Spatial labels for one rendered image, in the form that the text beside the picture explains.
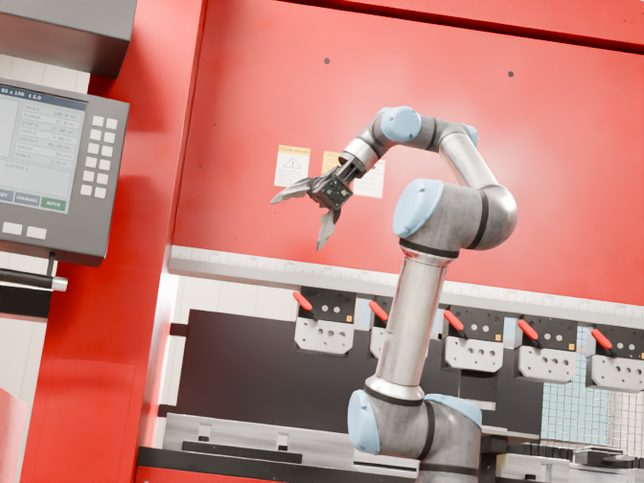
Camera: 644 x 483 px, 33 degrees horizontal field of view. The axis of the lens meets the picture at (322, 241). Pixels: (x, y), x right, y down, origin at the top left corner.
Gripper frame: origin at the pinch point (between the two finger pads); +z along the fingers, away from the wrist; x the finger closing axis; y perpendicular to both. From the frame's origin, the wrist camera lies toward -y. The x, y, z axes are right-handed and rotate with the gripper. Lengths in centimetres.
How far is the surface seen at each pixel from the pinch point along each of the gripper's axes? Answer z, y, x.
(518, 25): -99, -41, 17
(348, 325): -1, -37, 35
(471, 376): -14, -31, 68
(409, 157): -48, -43, 19
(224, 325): 12, -98, 23
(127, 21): -11, -17, -57
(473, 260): -38, -33, 49
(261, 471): 42, -25, 39
